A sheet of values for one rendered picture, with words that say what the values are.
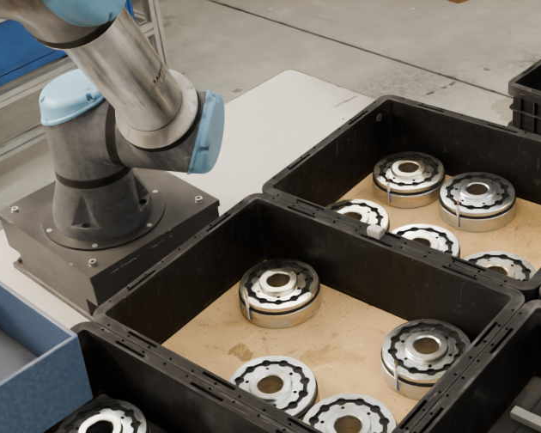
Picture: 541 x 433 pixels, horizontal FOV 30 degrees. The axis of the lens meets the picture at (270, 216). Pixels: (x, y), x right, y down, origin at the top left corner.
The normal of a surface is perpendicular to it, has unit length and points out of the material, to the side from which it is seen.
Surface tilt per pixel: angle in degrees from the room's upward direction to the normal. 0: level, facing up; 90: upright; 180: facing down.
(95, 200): 74
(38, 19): 126
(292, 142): 0
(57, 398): 90
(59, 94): 5
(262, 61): 0
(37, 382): 90
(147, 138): 80
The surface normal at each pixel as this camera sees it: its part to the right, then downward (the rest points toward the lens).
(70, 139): -0.27, 0.58
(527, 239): -0.11, -0.81
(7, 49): 0.70, 0.35
